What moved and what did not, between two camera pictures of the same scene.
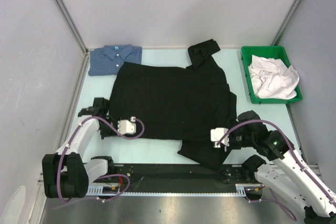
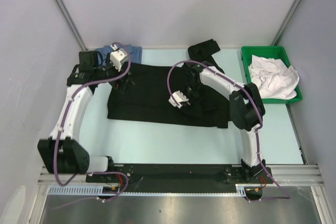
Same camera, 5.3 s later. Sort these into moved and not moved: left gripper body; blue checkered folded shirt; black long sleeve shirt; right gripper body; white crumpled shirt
Moved: left gripper body; right gripper body; black long sleeve shirt
Not moved: blue checkered folded shirt; white crumpled shirt
